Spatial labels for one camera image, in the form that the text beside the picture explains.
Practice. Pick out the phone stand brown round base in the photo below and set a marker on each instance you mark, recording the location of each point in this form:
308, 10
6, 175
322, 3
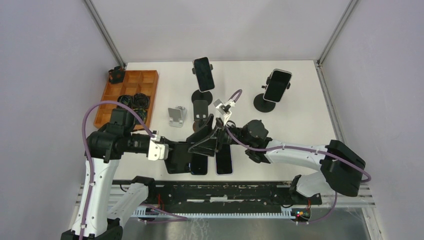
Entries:
200, 112

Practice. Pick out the aluminium frame rail left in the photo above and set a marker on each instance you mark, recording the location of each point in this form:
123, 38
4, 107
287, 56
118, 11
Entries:
104, 32

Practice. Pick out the aluminium frame rail right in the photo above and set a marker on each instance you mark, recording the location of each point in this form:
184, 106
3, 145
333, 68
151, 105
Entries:
336, 32

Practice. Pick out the black phone stand right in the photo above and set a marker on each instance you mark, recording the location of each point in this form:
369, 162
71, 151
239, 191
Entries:
265, 106

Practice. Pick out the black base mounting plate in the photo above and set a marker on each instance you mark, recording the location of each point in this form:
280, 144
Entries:
227, 197

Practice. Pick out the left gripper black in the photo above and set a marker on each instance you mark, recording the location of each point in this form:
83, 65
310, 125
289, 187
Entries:
163, 139

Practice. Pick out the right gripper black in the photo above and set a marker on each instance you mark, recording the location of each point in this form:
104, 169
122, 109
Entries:
208, 146

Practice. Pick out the white slotted cable duct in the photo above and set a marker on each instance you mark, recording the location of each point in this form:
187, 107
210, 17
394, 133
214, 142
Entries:
285, 213

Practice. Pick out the wooden compartment tray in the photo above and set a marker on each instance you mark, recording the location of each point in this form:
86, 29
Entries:
134, 82

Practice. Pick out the phone with white case right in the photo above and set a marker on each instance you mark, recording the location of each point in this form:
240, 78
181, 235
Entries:
276, 85

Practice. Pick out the black phone dark case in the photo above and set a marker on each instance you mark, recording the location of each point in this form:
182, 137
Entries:
199, 165

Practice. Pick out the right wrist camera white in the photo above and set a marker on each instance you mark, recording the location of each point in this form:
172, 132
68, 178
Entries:
225, 109

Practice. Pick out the phone with white case centre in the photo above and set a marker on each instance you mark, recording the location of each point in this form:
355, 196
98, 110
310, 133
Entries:
223, 161

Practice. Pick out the black folding phone stand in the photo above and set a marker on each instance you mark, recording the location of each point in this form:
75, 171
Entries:
179, 158

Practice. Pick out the small black orange clamp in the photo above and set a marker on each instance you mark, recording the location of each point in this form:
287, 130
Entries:
116, 75

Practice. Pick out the black round object in tray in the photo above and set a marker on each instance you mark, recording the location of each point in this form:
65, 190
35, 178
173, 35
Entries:
140, 101

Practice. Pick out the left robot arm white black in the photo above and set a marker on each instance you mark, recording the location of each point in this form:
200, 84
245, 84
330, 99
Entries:
105, 148

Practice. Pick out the aluminium frame rail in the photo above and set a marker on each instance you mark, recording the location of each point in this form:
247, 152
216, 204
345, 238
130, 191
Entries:
336, 32
104, 32

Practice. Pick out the phone with white case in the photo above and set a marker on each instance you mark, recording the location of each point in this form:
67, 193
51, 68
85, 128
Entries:
223, 161
276, 85

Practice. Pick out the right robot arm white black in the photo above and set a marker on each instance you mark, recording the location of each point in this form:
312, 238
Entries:
336, 167

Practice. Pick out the silver folding phone stand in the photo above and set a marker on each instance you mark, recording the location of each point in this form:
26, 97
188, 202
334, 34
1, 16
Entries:
176, 116

